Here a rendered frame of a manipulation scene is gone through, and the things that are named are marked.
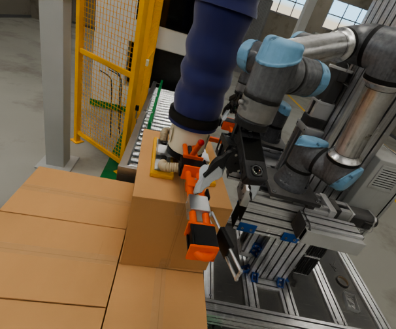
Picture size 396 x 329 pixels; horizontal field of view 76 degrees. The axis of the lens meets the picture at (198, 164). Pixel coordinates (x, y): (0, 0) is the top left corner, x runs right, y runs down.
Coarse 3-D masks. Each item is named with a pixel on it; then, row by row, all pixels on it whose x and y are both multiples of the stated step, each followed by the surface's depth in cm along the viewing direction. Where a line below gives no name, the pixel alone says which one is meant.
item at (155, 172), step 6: (156, 138) 131; (156, 144) 126; (162, 144) 123; (156, 150) 120; (156, 156) 115; (162, 156) 112; (156, 162) 111; (168, 162) 114; (150, 168) 107; (156, 168) 107; (150, 174) 104; (156, 174) 105; (162, 174) 105; (168, 174) 106
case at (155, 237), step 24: (144, 144) 127; (144, 168) 109; (144, 192) 96; (168, 192) 100; (216, 192) 109; (144, 216) 98; (168, 216) 100; (216, 216) 102; (144, 240) 106; (168, 240) 107; (144, 264) 114; (168, 264) 116; (192, 264) 118
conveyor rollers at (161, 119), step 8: (160, 96) 326; (168, 96) 335; (152, 104) 294; (160, 104) 303; (168, 104) 312; (160, 112) 280; (168, 112) 290; (144, 120) 255; (160, 120) 266; (168, 120) 267; (144, 128) 240; (152, 128) 241; (160, 128) 243; (136, 152) 195; (136, 160) 187
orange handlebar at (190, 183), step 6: (228, 126) 142; (210, 138) 121; (216, 138) 122; (186, 144) 108; (186, 150) 103; (186, 174) 89; (198, 174) 90; (186, 180) 86; (192, 180) 85; (186, 186) 84; (192, 186) 83; (192, 192) 80; (204, 192) 82; (192, 216) 71; (204, 216) 73; (204, 222) 71; (198, 252) 61; (204, 252) 61; (198, 258) 61; (204, 258) 60; (210, 258) 61
